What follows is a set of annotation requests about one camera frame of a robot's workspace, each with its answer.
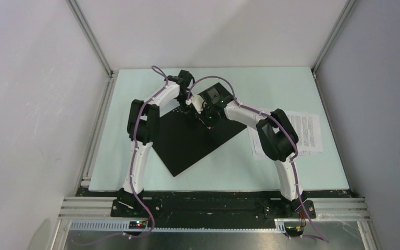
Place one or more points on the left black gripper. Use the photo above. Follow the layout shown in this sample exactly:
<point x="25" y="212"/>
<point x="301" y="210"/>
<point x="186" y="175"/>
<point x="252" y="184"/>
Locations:
<point x="189" y="111"/>

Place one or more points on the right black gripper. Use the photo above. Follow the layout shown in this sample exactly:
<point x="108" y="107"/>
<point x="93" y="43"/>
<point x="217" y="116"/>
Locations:
<point x="210" y="124"/>

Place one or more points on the red black folder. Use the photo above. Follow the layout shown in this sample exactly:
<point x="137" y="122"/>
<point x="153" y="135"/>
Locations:
<point x="183" y="141"/>

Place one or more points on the printed paper sheets stack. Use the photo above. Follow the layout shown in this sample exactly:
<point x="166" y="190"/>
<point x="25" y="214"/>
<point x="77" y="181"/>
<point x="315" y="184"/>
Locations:
<point x="307" y="126"/>

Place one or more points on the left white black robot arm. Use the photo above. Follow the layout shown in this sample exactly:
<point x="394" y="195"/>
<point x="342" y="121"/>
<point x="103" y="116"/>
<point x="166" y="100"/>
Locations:
<point x="143" y="128"/>

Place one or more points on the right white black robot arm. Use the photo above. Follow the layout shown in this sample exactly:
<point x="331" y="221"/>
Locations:
<point x="276" y="134"/>

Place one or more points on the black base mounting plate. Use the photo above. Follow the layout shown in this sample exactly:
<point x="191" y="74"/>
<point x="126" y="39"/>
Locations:
<point x="218" y="210"/>

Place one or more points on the left small controller board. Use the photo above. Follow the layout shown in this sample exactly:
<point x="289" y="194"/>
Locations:
<point x="136" y="224"/>

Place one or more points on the small controller board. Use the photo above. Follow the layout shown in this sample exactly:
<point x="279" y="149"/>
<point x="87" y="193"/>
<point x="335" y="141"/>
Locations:
<point x="136" y="224"/>
<point x="294" y="231"/>

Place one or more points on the right small controller board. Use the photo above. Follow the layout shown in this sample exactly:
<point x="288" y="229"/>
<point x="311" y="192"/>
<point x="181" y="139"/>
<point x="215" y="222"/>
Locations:
<point x="294" y="231"/>

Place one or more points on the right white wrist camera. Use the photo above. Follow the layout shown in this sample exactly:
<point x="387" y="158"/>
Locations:
<point x="197" y="102"/>

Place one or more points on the white slotted cable duct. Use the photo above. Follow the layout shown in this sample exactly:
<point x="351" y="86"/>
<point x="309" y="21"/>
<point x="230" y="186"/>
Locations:
<point x="122" y="226"/>

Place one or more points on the left aluminium corner post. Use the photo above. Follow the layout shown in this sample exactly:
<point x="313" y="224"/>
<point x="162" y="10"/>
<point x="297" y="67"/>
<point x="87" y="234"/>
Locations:
<point x="90" y="36"/>

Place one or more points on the aluminium corner post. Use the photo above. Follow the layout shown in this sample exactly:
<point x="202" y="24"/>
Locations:
<point x="90" y="36"/>
<point x="338" y="27"/>

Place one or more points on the right aluminium corner post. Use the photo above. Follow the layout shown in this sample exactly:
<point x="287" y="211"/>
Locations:
<point x="338" y="27"/>

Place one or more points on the aluminium frame rails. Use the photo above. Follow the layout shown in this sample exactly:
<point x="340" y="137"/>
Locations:
<point x="327" y="210"/>

